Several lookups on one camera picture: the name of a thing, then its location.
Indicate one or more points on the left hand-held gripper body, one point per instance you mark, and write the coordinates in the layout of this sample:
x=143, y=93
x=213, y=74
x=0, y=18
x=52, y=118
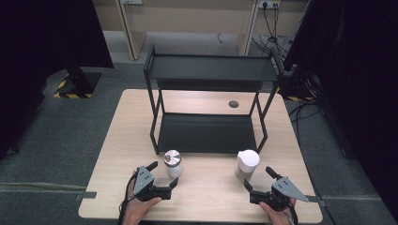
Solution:
x=144, y=181

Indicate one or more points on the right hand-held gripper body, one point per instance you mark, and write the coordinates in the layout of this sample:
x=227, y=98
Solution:
x=286, y=189

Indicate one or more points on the glass jar with metal lid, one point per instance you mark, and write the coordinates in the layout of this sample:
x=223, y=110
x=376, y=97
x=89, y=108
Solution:
x=172, y=157

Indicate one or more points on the black metal shelf rack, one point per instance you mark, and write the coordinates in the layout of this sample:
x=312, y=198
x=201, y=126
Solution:
x=206, y=132

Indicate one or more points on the person's right hand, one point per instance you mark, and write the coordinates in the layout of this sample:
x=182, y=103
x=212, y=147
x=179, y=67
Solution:
x=280, y=217

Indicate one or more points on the person's left hand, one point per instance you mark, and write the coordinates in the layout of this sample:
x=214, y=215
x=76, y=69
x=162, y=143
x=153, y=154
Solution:
x=136, y=211

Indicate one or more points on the black stand base striped tape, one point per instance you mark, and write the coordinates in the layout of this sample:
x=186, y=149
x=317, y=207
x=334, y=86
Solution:
x=79, y=84

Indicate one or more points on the black curtain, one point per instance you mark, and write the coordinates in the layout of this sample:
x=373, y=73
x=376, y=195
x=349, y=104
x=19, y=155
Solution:
x=37, y=47
x=353, y=62

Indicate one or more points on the white wall power socket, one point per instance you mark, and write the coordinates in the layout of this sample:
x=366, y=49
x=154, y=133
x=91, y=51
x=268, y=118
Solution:
x=269, y=3

